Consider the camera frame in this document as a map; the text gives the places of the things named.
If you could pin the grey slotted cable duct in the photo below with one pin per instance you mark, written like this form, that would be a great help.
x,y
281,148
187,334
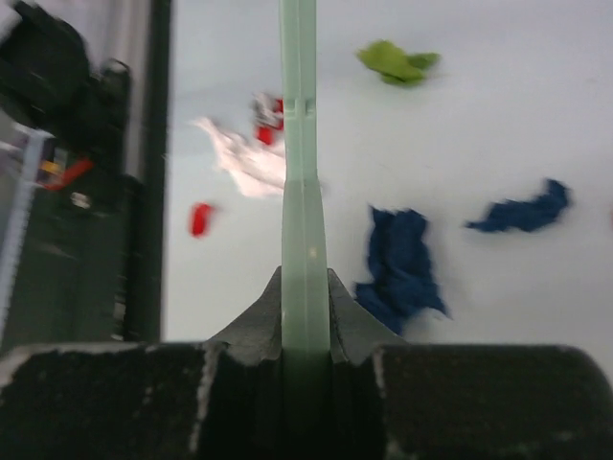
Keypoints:
x,y
21,169

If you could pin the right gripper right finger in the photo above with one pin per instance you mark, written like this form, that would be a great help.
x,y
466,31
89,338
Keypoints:
x,y
396,400

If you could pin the green plastic dustpan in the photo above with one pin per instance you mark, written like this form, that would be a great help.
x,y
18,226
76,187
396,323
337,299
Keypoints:
x,y
304,283

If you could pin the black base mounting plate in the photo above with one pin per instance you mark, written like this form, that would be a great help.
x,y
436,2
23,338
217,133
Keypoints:
x,y
95,75

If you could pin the large dark blue paper scrap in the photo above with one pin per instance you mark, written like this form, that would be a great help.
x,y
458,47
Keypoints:
x,y
402,277

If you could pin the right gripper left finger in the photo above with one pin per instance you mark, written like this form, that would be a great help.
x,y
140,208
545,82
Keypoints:
x,y
217,399

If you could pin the small red scrap bottom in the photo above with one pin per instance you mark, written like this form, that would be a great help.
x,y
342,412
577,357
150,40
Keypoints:
x,y
200,216

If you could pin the white crumpled paper scrap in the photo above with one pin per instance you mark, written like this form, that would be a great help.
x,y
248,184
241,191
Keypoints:
x,y
257,169

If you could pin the small dark blue paper scrap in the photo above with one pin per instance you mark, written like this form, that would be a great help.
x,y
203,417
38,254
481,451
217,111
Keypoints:
x,y
527,216

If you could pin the red grey paper scrap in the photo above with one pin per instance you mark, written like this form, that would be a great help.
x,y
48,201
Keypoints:
x,y
268,117

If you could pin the green paper scrap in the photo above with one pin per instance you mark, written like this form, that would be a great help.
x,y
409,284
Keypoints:
x,y
394,65

